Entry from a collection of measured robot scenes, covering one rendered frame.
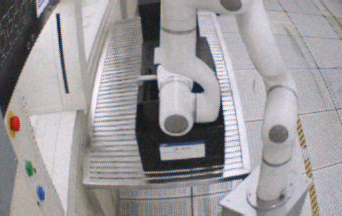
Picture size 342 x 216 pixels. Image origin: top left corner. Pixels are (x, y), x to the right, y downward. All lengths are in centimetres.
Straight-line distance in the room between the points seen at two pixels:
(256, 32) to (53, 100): 96
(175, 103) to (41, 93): 69
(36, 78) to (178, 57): 74
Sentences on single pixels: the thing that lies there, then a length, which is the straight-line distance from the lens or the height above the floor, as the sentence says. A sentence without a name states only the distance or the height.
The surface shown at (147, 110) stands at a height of 98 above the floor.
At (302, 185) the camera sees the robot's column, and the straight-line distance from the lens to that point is 159.
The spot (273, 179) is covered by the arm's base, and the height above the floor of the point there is 89.
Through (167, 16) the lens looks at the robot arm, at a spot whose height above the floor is 140.
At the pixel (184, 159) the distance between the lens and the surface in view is 166.
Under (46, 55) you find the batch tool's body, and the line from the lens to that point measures 174.
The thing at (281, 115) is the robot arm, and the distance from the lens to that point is 122.
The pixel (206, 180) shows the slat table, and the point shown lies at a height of 76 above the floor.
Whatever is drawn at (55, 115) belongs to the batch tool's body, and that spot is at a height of 87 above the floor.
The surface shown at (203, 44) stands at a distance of 215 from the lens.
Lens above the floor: 192
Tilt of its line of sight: 36 degrees down
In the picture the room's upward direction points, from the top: 7 degrees counter-clockwise
